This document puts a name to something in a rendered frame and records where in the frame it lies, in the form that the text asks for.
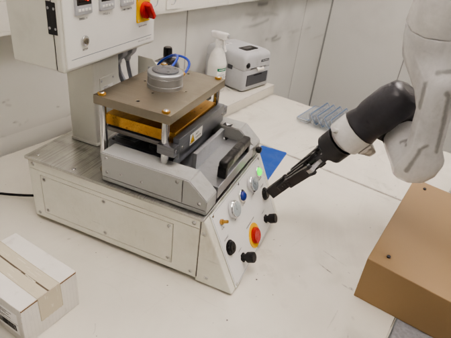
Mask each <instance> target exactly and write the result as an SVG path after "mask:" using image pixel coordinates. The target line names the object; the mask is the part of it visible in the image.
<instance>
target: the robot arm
mask: <svg viewBox="0 0 451 338"><path fill-rule="evenodd" d="M402 57H403V60H404V63H405V66H406V68H407V71H408V74H409V77H410V80H411V83H412V86H413V87H412V86H411V85H410V84H409V83H407V82H404V81H402V80H394V81H393V82H390V83H388V84H385V85H383V86H381V87H379V88H378V89H377V90H376V91H375V92H373V93H372V94H371V95H369V96H368V97H367V98H365V99H364V100H363V101H362V102H361V103H360V104H359V105H358V106H357V108H355V109H352V110H350V111H348V112H347V113H345V114H344V115H343V116H341V117H340V118H339V119H337V120H336V121H335V122H333V123H332V124H331V126H330V127H331V129H329V130H327V131H326V132H325V133H324V134H323V135H321V136H320V137H319V138H318V145H317V146H316V147H315V148H314V149H313V150H312V151H311V152H310V153H308V154H307V155H306V156H305V157H304V158H303V159H302V160H300V161H299V162H298V163H297V164H295V165H294V166H293V167H291V170H290V171H289V172H287V174H284V175H283V176H282V177H281V178H279V179H278V180H277V181H276V182H274V183H273V184H271V185H270V186H269V187H268V188H267V189H266V192H267V193H268V194H269V195H270V196H271V197H272V198H275V197H276V196H278V195H279V194H281V193H282V192H283V191H285V190H286V189H288V188H289V187H290V188H293V187H294V186H295V185H297V184H299V183H300V182H302V181H304V180H305V179H307V178H309V177H310V176H313V175H316V173H317V171H316V170H317V169H318V168H322V167H323V166H325V165H326V162H327V161H328V160H329V161H332V162H334V163H339V162H341V161H342V160H343V159H345V158H347V157H348V156H349V155H350V154H353V155H356V154H361V155H365V156H369V157H370V156H372V155H374V154H375V153H376V151H375V148H374V146H373V143H374V142H375V141H376V139H379V140H381V141H383V143H384V147H385V150H386V153H387V156H388V159H389V161H390V164H391V169H392V173H393V174H394V175H395V176H396V177H397V178H398V179H400V180H402V181H404V182H407V183H423V182H426V181H428V180H430V179H432V178H434V177H435V176H436V174H437V173H438V172H439V171H440V170H441V168H442V167H443V165H444V161H445V160H444V153H443V149H442V148H443V145H444V141H445V138H446V134H447V130H448V126H449V123H450V118H451V0H413V2H412V4H411V7H410V9H409V13H408V15H407V18H406V24H405V30H404V34H403V47H402Z"/></svg>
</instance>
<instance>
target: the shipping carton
mask: <svg viewBox="0 0 451 338"><path fill-rule="evenodd" d="M78 304H79V295H78V288H77V276H76V272H75V271H74V270H73V269H71V268H69V267H68V266H66V265H65V264H63V263H62V262H60V261H59V260H57V259H56V258H54V257H52V256H51V255H50V254H48V253H46V252H45V251H44V250H42V249H40V248H39V247H37V246H36V245H34V244H33V243H31V242H30V241H28V240H26V239H25V238H23V237H22V236H20V235H19V234H17V233H14V234H13V235H10V236H9V237H7V238H5V239H4V240H2V241H0V325H2V326H3V327H4V328H6V329H7V330H8V331H9V332H10V333H11V334H13V335H14V336H15V337H17V338H36V337H38V336H39V335H41V334H42V333H43V332H44V331H45V330H46V329H48V328H49V327H51V326H52V325H53V324H54V323H55V322H56V321H58V320H59V319H61V318H62V317H63V316H64V315H65V314H66V313H68V312H69V311H71V310H72V309H73V308H74V307H75V306H77V305H78Z"/></svg>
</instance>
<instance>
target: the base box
mask: <svg viewBox="0 0 451 338"><path fill-rule="evenodd" d="M28 164H29V169H30V176H31V181H32V189H33V194H34V202H35V206H36V213H37V214H39V215H42V216H44V217H47V218H49V219H52V220H54V221H57V222H59V223H62V224H64V225H67V226H69V227H72V228H74V229H77V230H79V231H82V232H84V233H87V234H89V235H92V236H94V237H96V238H99V239H102V240H103V241H106V242H109V243H112V244H114V245H116V246H119V247H122V248H124V249H126V250H128V251H131V252H134V253H135V254H138V255H141V256H144V257H145V258H148V259H151V260H154V261H155V262H158V263H161V264H163V265H165V266H168V267H170V268H173V269H176V270H178V271H180V272H183V273H186V274H188V275H190V276H193V277H195V279H196V280H197V281H200V282H202V283H204V284H207V285H209V286H212V287H214V288H217V289H219V290H222V291H224V292H227V293H229V294H232V292H233V291H234V289H235V287H234V283H233V282H232V278H231V276H230V273H229V270H228V267H227V264H226V261H225V259H224V256H223V253H222V251H221V248H220V245H219V241H218V240H217V236H216V234H215V231H214V228H213V225H212V222H211V219H210V217H209V216H208V218H207V219H206V220H205V221H204V223H203V222H201V221H198V220H195V219H192V218H190V217H186V216H184V215H181V214H178V213H176V212H173V211H169V210H167V209H164V208H162V207H159V206H156V205H153V204H150V203H147V202H145V201H142V200H140V199H136V198H134V197H132V196H128V195H126V194H123V193H120V192H117V191H115V190H111V189H109V188H106V187H104V186H100V185H98V184H95V183H92V182H89V181H87V180H83V179H82V178H78V177H76V176H73V175H70V174H67V173H64V172H61V171H59V170H56V169H53V168H50V167H47V166H45V165H42V164H39V163H37V162H33V161H31V160H28Z"/></svg>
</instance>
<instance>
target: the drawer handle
mask: <svg viewBox="0 0 451 338"><path fill-rule="evenodd" d="M249 151H250V137H248V136H246V135H245V136H243V137H242V138H241V139H240V140H239V142H238V143H237V144H236V145H235V146H234V147H233V148H232V149H231V150H230V151H229V152H228V153H227V154H226V155H225V156H224V157H223V158H222V159H221V160H220V161H219V166H218V170H217V177H220V178H223V179H226V178H227V176H228V169H229V168H230V167H231V166H232V165H233V163H234V162H235V161H236V160H237V159H238V158H239V157H240V156H241V155H242V153H243V152H246V153H248V152H249Z"/></svg>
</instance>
